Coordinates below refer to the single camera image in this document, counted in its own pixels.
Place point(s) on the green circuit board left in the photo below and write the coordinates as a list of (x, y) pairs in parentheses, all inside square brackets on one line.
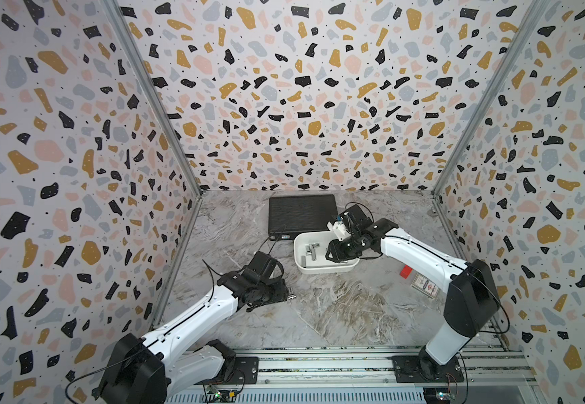
[(212, 394)]

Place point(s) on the white plastic storage box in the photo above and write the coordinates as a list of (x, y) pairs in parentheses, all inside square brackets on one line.
[(316, 261)]

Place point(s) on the small angled cluster socket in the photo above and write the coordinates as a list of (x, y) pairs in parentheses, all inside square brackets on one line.
[(313, 246)]

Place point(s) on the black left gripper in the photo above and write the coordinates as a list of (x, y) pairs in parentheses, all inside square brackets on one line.
[(281, 293)]

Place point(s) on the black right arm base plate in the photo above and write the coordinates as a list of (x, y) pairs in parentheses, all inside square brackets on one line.
[(413, 371)]

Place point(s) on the aluminium frame post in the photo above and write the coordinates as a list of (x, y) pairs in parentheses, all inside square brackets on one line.
[(528, 25), (114, 14)]

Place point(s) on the green circuit board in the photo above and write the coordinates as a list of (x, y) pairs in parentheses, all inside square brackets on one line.
[(443, 396), (212, 394)]

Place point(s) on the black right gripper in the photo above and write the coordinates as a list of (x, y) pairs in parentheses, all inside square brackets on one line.
[(334, 254)]

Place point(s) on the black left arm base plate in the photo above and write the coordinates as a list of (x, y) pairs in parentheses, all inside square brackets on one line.
[(239, 371)]

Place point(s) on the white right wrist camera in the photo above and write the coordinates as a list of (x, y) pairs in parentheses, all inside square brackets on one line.
[(340, 227)]

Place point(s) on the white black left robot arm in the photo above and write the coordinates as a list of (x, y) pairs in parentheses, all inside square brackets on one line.
[(152, 368)]

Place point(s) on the black ribbed tool case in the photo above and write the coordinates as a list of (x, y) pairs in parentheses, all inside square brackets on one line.
[(290, 216)]

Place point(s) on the green circuit board right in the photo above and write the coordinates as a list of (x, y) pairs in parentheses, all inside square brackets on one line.
[(443, 396)]

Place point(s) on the red plastic block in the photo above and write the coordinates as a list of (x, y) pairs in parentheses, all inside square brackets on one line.
[(406, 272)]

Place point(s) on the aluminium frame post left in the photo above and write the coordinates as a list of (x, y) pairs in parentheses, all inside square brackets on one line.
[(114, 14)]

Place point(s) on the paper label card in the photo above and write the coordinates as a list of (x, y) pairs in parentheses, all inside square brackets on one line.
[(425, 286)]

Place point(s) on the aluminium frame post right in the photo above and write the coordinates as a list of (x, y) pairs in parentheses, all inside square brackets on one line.
[(528, 25)]

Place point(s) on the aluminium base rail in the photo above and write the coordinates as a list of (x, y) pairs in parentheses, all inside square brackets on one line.
[(366, 374)]

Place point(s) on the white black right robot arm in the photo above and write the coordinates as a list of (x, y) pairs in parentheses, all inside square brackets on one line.
[(472, 298)]

